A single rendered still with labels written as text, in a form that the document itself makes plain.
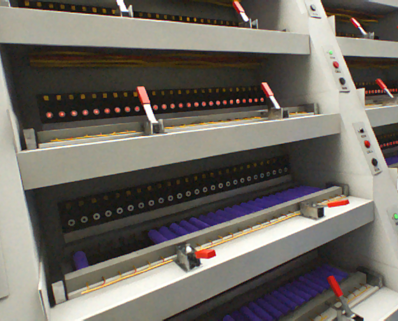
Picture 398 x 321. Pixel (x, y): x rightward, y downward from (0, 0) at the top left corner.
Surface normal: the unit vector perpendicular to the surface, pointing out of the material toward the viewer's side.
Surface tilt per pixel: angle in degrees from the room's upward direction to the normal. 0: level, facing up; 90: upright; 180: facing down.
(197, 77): 90
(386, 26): 90
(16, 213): 90
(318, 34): 90
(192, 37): 111
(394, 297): 21
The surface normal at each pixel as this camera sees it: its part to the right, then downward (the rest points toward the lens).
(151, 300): 0.50, 0.08
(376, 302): -0.11, -0.98
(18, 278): 0.43, -0.27
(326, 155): -0.86, 0.17
